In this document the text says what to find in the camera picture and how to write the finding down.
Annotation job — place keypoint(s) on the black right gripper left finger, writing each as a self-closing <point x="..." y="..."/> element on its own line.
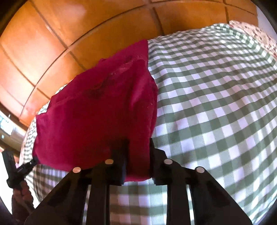
<point x="83" y="189"/>

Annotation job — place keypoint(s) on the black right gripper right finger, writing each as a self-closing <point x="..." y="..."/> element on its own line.
<point x="193" y="190"/>

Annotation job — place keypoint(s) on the person's left hand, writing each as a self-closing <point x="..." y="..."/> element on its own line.
<point x="23" y="196"/>

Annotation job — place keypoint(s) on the green white checked bedspread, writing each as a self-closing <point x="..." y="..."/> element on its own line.
<point x="216" y="108"/>

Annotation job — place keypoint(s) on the wooden panelled wardrobe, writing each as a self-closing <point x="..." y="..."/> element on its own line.
<point x="47" y="43"/>

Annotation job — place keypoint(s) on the floral patterned pillow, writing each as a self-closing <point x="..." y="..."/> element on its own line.
<point x="266" y="41"/>

